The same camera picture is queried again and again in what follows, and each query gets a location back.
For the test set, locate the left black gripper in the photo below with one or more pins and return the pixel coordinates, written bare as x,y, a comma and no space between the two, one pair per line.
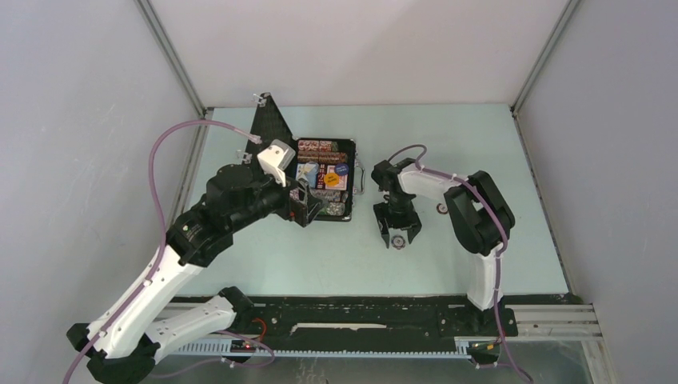
303,211

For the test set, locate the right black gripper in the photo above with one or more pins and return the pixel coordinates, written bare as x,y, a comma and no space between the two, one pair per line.
412,222

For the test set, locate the red playing card deck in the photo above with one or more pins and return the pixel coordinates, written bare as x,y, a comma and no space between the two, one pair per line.
344,180

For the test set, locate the blue small blind button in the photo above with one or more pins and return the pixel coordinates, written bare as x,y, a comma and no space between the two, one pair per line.
342,169

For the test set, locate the orange big blind button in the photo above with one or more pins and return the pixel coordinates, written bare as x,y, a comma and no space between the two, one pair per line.
331,180

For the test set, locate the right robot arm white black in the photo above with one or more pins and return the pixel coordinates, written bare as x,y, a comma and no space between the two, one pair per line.
480,217

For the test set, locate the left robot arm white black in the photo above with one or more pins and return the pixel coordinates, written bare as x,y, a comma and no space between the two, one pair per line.
128,341

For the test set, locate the pink chip row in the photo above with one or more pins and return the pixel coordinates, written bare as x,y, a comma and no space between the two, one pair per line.
329,195

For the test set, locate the blue green chip row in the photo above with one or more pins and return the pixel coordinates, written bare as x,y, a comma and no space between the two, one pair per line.
333,209

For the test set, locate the red dice strip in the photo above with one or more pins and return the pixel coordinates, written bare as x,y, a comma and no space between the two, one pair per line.
322,171

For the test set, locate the blue playing card deck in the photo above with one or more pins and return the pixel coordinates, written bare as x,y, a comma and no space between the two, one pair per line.
308,171

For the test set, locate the black poker case base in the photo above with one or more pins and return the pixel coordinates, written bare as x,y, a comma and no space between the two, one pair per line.
347,146

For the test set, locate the top red chip row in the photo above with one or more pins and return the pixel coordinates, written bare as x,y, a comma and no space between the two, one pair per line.
306,145

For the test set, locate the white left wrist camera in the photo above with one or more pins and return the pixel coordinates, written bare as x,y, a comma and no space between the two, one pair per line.
274,160

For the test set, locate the silver case handle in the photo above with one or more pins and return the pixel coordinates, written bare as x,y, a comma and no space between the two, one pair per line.
359,186

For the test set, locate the white cable duct strip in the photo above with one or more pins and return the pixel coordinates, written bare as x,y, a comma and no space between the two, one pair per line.
232,348

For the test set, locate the aluminium rail frame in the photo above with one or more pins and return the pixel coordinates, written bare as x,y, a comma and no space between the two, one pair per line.
551,322

